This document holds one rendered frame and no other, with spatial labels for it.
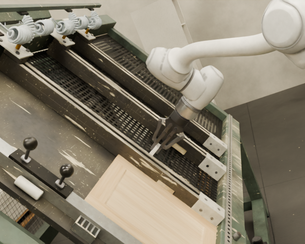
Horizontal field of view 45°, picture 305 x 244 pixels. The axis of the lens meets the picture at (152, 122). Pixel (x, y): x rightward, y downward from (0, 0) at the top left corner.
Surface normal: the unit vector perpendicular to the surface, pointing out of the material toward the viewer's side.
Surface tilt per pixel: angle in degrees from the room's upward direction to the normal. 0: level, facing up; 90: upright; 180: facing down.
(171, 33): 90
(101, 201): 58
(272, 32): 83
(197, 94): 101
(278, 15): 87
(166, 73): 109
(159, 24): 90
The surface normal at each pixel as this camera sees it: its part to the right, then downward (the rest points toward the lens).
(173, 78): -0.16, 0.77
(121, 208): 0.57, -0.74
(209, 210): -0.20, 0.30
